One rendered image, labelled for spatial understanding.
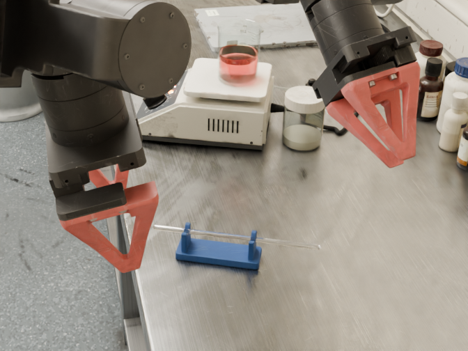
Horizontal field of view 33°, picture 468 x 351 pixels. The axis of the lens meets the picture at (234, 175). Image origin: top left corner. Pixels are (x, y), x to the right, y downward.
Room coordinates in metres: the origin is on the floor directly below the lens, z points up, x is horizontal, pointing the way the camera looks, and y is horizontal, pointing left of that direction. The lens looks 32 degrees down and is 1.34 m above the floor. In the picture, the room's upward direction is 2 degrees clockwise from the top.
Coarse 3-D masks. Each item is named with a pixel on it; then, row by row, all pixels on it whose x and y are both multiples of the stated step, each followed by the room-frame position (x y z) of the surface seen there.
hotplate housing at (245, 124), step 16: (272, 80) 1.11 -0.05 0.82; (272, 96) 1.11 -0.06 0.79; (160, 112) 1.02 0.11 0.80; (176, 112) 1.01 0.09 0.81; (192, 112) 1.01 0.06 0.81; (208, 112) 1.01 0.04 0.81; (224, 112) 1.01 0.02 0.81; (240, 112) 1.00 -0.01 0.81; (256, 112) 1.00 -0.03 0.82; (272, 112) 1.08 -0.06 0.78; (144, 128) 1.02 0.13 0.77; (160, 128) 1.02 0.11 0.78; (176, 128) 1.01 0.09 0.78; (192, 128) 1.01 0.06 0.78; (208, 128) 1.01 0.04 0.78; (224, 128) 1.01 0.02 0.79; (240, 128) 1.00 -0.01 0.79; (256, 128) 1.00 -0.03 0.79; (208, 144) 1.01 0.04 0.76; (224, 144) 1.01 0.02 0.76; (240, 144) 1.01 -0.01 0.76; (256, 144) 1.00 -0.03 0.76
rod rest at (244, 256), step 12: (180, 240) 0.77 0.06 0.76; (192, 240) 0.77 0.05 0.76; (204, 240) 0.77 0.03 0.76; (180, 252) 0.75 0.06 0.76; (192, 252) 0.75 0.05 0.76; (204, 252) 0.75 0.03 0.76; (216, 252) 0.75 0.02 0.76; (228, 252) 0.75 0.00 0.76; (240, 252) 0.75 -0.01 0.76; (252, 252) 0.74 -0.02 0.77; (216, 264) 0.74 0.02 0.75; (228, 264) 0.74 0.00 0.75; (240, 264) 0.73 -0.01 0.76; (252, 264) 0.73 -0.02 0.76
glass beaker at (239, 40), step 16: (224, 32) 1.09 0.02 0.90; (240, 32) 1.10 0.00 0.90; (256, 32) 1.08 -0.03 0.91; (224, 48) 1.04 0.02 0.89; (240, 48) 1.04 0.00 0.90; (256, 48) 1.05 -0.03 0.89; (224, 64) 1.04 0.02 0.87; (240, 64) 1.04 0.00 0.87; (256, 64) 1.05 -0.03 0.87; (224, 80) 1.04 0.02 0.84; (240, 80) 1.04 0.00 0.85; (256, 80) 1.06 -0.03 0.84
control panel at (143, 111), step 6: (186, 72) 1.13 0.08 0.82; (180, 84) 1.09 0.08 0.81; (174, 90) 1.08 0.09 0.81; (168, 96) 1.06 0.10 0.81; (174, 96) 1.05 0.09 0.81; (168, 102) 1.04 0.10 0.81; (174, 102) 1.02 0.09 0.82; (144, 108) 1.06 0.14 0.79; (156, 108) 1.04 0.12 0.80; (162, 108) 1.02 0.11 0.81; (138, 114) 1.05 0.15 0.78; (144, 114) 1.03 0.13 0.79
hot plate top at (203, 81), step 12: (204, 60) 1.13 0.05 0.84; (216, 60) 1.13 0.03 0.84; (192, 72) 1.08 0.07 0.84; (204, 72) 1.08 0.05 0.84; (216, 72) 1.08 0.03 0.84; (264, 72) 1.09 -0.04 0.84; (192, 84) 1.04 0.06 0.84; (204, 84) 1.04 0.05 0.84; (216, 84) 1.04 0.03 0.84; (252, 84) 1.05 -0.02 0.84; (264, 84) 1.05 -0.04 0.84; (192, 96) 1.02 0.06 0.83; (204, 96) 1.01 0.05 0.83; (216, 96) 1.01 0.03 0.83; (228, 96) 1.01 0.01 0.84; (240, 96) 1.01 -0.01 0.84; (252, 96) 1.01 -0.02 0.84; (264, 96) 1.01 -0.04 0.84
